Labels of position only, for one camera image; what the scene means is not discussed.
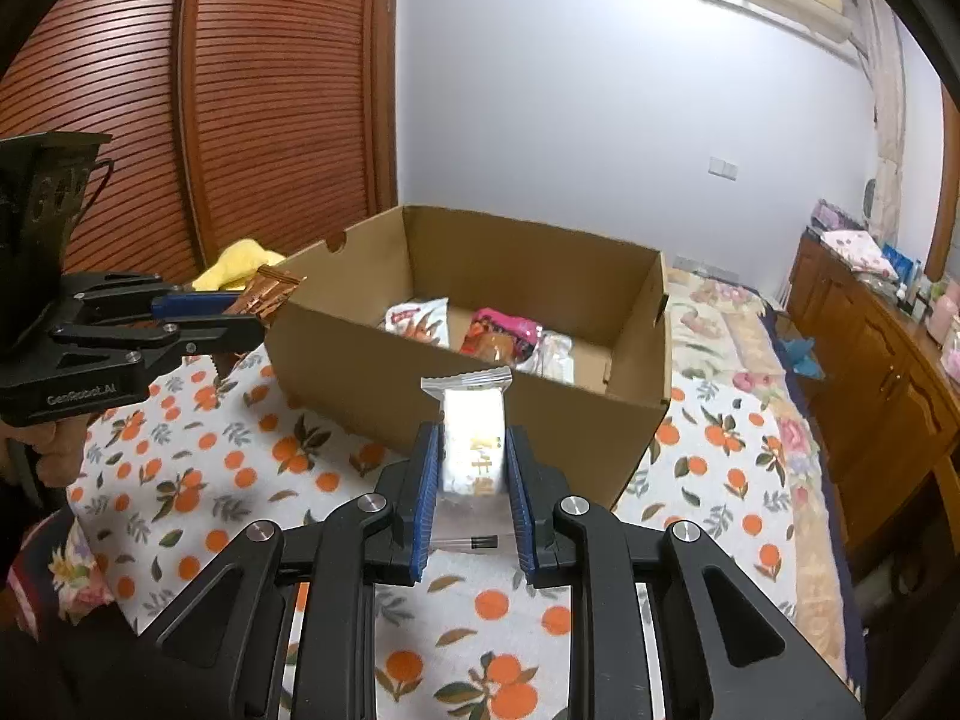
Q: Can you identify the cream curtain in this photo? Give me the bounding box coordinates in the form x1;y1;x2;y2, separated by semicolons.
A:
856;0;907;245

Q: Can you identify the copper foil snack packet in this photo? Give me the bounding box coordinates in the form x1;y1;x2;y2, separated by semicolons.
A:
224;265;304;327

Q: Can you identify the left hand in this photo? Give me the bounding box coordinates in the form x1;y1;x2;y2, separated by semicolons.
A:
0;416;88;488

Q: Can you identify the pink bottle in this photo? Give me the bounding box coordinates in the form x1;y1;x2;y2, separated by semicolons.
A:
926;293;958;346

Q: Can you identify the orange print bed cover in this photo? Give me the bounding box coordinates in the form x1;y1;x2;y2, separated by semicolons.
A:
65;340;809;720

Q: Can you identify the brown cardboard box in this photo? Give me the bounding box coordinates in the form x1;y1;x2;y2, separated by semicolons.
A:
265;205;670;505

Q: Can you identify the chicken feet snack packet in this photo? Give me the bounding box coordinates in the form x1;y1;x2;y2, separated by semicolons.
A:
382;298;449;348

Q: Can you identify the small white cake packet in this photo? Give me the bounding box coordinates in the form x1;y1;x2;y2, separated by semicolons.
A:
420;366;514;553

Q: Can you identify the folded floral cloth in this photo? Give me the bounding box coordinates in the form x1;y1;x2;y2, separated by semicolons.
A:
820;229;898;281

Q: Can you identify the pink snack packet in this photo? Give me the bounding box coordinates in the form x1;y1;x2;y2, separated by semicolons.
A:
459;307;542;367

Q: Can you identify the wooden louvre wardrobe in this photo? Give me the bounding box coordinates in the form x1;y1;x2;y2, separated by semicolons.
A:
2;0;397;281

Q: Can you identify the wooden sideboard cabinet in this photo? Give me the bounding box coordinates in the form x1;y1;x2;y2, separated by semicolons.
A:
786;232;958;569

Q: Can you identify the floral quilt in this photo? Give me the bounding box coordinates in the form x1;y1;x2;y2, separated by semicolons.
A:
651;268;866;695

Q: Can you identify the silver back label pouch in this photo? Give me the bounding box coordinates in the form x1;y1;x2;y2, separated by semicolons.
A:
519;330;576;385

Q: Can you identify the white wall switch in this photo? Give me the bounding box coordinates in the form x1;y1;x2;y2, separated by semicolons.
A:
708;156;739;181

